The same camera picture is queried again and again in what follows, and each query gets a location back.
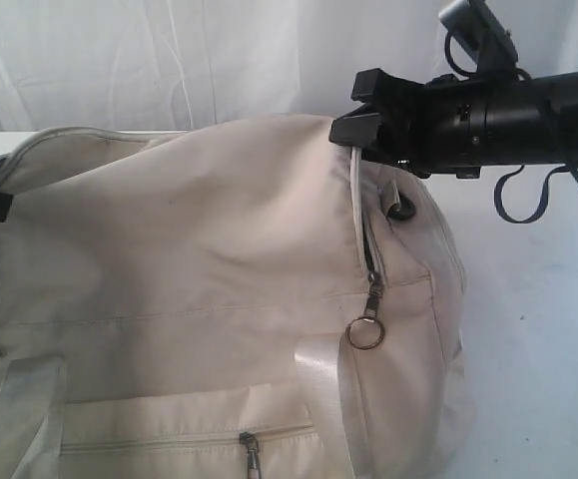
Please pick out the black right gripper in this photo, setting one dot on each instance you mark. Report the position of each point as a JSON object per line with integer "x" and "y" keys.
{"x": 428, "y": 129}

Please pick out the beige duffel bag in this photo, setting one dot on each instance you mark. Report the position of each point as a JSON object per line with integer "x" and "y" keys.
{"x": 248, "y": 300}

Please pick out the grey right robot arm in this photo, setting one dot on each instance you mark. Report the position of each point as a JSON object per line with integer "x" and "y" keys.
{"x": 524, "y": 120}

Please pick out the white backdrop curtain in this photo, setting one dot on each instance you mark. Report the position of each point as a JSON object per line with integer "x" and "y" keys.
{"x": 183, "y": 65}

